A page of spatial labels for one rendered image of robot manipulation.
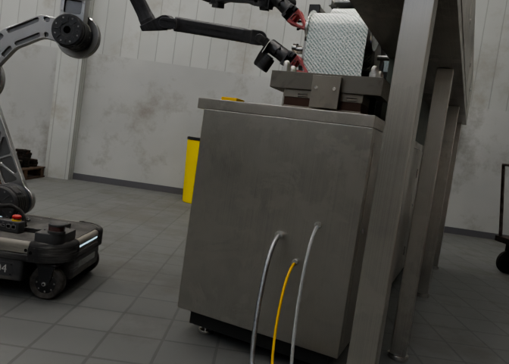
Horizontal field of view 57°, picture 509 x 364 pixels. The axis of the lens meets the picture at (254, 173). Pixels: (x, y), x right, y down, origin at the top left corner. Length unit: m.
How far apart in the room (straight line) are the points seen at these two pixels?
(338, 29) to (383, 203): 1.03
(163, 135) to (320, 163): 4.55
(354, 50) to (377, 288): 1.07
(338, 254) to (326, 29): 0.87
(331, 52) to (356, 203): 0.64
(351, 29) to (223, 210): 0.83
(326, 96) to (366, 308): 0.81
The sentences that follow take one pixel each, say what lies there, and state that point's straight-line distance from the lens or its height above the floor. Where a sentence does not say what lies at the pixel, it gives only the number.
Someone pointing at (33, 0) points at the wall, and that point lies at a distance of 6.78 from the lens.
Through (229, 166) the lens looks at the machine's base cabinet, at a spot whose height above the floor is 0.66.
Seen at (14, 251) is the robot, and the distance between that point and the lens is 2.13.
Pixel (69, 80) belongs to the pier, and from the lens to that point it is 6.24.
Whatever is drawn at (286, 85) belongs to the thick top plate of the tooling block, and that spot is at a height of 0.98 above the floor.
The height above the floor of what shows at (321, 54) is 1.14.
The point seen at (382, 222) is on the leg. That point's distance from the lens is 1.01.
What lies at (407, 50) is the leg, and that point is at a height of 0.99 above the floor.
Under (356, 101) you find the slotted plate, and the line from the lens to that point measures 1.63.
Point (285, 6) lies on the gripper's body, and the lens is 2.06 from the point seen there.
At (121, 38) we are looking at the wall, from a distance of 6.28.
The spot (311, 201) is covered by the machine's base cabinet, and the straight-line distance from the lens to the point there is 1.58.
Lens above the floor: 0.75
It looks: 3 degrees down
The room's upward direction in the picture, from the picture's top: 8 degrees clockwise
